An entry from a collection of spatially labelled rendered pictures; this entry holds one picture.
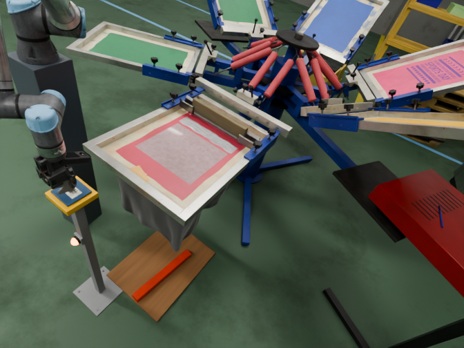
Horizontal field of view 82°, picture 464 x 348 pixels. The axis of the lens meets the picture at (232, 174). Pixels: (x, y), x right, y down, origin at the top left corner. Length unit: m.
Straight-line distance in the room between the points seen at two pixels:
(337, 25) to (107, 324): 2.97
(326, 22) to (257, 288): 2.41
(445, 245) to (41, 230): 2.31
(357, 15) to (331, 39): 0.37
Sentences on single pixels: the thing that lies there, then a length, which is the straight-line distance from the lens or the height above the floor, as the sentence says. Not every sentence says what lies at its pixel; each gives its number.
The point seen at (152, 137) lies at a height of 0.96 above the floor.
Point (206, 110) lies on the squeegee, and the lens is 1.51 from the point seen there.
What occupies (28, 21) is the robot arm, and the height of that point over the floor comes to 1.36.
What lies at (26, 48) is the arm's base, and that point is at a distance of 1.46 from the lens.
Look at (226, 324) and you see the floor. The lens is 1.96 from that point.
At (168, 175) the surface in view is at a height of 0.95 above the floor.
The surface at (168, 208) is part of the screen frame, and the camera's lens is 1.07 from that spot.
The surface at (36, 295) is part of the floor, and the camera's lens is 2.09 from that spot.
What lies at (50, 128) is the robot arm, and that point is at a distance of 0.93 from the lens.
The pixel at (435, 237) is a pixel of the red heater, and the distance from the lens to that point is 1.38.
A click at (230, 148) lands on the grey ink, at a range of 1.42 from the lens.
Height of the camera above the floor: 1.84
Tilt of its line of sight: 44 degrees down
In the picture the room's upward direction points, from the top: 18 degrees clockwise
